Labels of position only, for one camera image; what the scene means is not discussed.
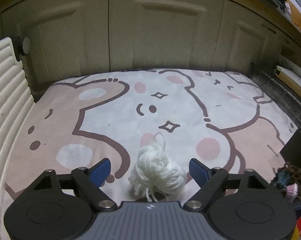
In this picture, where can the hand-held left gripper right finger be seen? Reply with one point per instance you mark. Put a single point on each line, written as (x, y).
(198, 171)

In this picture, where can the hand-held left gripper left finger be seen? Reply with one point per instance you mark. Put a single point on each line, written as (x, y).
(101, 171)

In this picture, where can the white yarn ball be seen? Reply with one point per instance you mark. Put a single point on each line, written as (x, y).
(156, 170)

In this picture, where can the black box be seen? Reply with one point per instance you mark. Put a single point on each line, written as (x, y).
(299, 147)

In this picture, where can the bear printed blanket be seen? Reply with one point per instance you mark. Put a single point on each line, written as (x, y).
(165, 120)

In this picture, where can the dark multicolour yarn bundle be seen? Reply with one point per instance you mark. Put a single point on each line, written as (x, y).
(289, 177)

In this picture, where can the black wrapped bottle pack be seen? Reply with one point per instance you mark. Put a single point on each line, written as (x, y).
(278, 92)

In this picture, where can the flat white cardboard box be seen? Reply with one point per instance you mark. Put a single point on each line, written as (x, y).
(293, 76)

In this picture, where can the cream wooden cabinet doors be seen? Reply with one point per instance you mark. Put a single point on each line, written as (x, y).
(165, 30)

